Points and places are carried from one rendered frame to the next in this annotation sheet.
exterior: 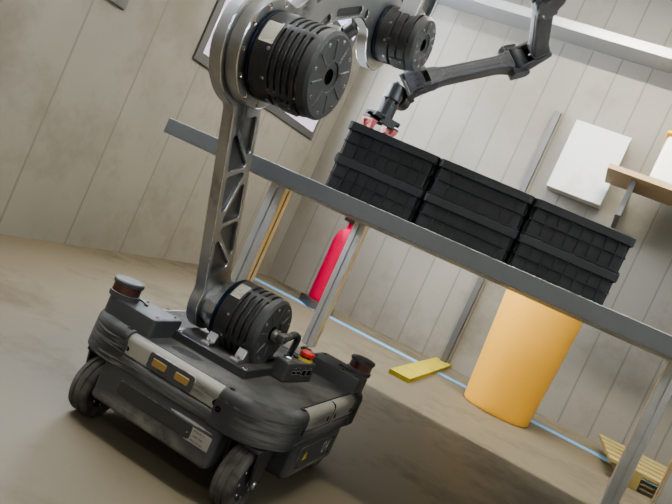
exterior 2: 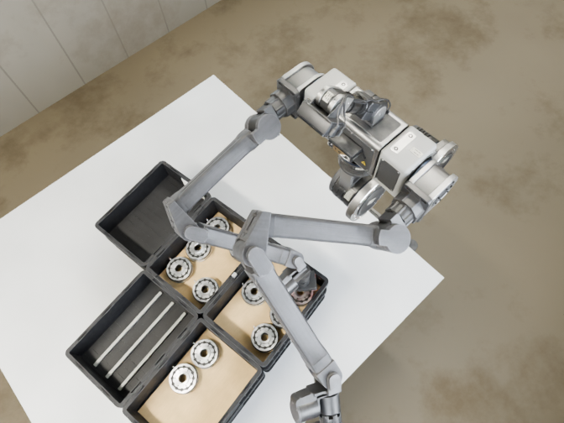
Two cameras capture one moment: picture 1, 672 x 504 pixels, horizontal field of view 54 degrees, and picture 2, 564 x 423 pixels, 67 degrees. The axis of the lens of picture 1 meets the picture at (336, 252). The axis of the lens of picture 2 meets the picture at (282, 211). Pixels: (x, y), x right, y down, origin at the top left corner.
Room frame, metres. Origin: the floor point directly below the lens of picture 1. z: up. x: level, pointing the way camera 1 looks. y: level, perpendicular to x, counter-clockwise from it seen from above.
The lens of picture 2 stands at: (2.53, 0.23, 2.50)
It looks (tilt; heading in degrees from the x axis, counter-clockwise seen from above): 64 degrees down; 211
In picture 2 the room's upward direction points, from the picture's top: 4 degrees counter-clockwise
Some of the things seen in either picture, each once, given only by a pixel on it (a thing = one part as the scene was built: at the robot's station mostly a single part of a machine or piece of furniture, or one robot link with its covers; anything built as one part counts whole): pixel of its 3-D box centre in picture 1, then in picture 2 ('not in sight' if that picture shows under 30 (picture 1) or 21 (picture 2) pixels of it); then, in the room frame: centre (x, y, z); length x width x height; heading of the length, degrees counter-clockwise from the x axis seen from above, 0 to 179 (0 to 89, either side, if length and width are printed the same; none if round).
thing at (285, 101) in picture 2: not in sight; (280, 104); (1.76, -0.21, 1.45); 0.09 x 0.08 x 0.12; 70
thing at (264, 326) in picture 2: not in sight; (264, 336); (2.33, -0.01, 0.86); 0.10 x 0.10 x 0.01
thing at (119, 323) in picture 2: not in sight; (138, 336); (2.55, -0.43, 0.87); 0.40 x 0.30 x 0.11; 169
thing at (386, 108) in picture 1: (386, 111); (301, 279); (2.11, 0.04, 1.01); 0.10 x 0.07 x 0.07; 123
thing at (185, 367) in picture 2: not in sight; (183, 378); (2.59, -0.20, 0.86); 0.10 x 0.10 x 0.01
